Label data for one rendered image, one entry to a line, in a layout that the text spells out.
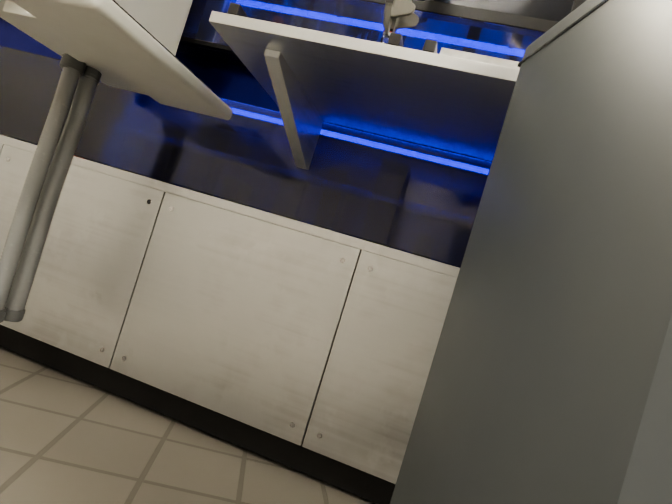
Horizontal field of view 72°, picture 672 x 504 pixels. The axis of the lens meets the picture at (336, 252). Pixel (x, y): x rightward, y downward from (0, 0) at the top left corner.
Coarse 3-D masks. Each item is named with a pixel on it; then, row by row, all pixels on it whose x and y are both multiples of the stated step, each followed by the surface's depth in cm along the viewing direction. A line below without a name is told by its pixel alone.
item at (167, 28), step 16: (0, 0) 82; (128, 0) 100; (144, 0) 104; (160, 0) 109; (176, 0) 114; (192, 0) 119; (0, 16) 91; (144, 16) 105; (160, 16) 110; (176, 16) 115; (32, 32) 95; (160, 32) 112; (176, 32) 117; (176, 48) 119; (112, 80) 115
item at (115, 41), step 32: (32, 0) 70; (64, 0) 67; (96, 0) 66; (64, 32) 81; (96, 32) 76; (128, 32) 73; (96, 64) 96; (128, 64) 88; (160, 64) 83; (160, 96) 106; (192, 96) 97
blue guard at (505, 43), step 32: (224, 0) 124; (256, 0) 123; (288, 0) 121; (320, 0) 119; (352, 0) 117; (192, 32) 126; (352, 32) 116; (416, 32) 113; (448, 32) 111; (480, 32) 110; (512, 32) 108; (544, 32) 107
